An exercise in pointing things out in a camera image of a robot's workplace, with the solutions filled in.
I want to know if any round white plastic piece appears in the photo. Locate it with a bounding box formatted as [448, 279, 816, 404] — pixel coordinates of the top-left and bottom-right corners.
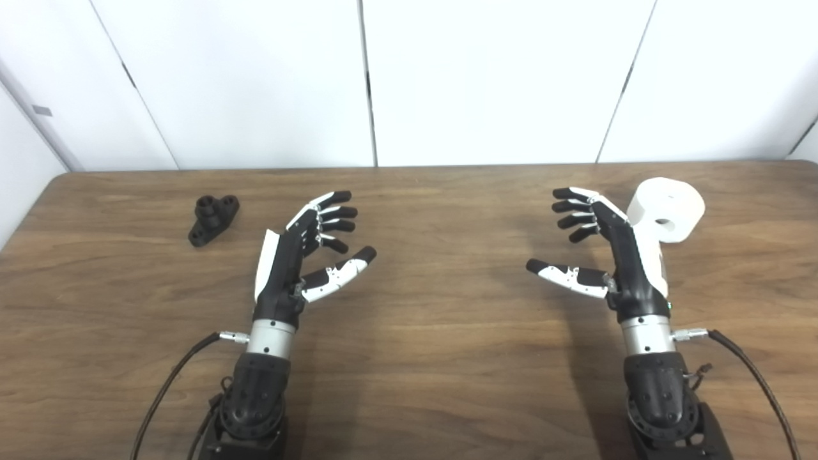
[626, 178, 706, 244]

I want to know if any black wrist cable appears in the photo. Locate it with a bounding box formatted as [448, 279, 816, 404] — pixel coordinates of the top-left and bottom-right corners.
[130, 331, 251, 460]
[671, 328, 801, 460]

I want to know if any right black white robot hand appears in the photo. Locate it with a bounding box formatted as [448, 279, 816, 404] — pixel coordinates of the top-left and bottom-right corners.
[526, 187, 672, 323]

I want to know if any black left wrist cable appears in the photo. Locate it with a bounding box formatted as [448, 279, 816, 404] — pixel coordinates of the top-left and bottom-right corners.
[130, 331, 251, 460]

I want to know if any thin wire with yellow connector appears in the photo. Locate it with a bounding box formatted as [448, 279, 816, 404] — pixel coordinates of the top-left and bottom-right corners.
[206, 376, 235, 435]

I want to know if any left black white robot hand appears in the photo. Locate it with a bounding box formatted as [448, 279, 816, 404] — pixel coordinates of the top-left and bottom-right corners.
[254, 190, 378, 326]

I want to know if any thin black wrist wire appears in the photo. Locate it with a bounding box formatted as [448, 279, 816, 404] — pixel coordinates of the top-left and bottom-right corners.
[683, 362, 714, 392]

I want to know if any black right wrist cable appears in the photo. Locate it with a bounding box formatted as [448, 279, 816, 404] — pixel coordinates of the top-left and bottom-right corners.
[671, 328, 801, 460]

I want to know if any black plastic holder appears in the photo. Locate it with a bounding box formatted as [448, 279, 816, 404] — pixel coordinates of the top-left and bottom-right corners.
[188, 194, 241, 249]

